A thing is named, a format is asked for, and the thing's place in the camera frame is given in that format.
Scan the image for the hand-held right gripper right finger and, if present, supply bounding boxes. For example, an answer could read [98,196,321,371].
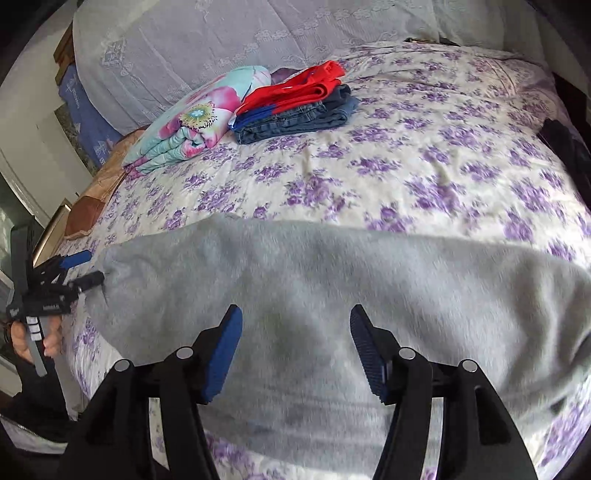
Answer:
[349,304,539,480]

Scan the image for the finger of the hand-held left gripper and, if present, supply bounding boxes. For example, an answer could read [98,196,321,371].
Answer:
[60,270,106,297]
[33,251,93,283]

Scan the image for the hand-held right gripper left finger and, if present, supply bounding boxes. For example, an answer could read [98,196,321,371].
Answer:
[56,305,243,480]

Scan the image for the grey pants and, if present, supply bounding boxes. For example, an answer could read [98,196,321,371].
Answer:
[86,213,591,466]

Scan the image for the person's left forearm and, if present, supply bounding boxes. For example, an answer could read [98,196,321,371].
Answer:
[0,360,84,457]

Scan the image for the person's left hand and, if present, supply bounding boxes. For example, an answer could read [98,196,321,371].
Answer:
[10,316,64,366]

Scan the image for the brown pillow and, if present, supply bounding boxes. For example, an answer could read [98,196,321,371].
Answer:
[64,129,148,241]

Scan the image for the blue patterned cloth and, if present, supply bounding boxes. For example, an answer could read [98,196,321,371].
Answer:
[58,64,124,169]

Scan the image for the folded floral quilt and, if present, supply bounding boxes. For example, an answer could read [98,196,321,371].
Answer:
[122,65,273,175]

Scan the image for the purple floral bed sheet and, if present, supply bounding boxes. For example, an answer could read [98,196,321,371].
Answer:
[59,41,591,480]

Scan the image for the folded blue jeans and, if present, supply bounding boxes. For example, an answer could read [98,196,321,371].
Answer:
[231,96,360,145]

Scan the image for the folded dark navy garment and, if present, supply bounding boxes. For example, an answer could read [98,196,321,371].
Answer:
[323,83,354,108]

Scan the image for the folded red garment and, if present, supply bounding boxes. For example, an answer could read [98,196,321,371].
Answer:
[235,60,347,117]

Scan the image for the dark cloth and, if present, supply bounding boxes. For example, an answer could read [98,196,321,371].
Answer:
[538,117,591,204]

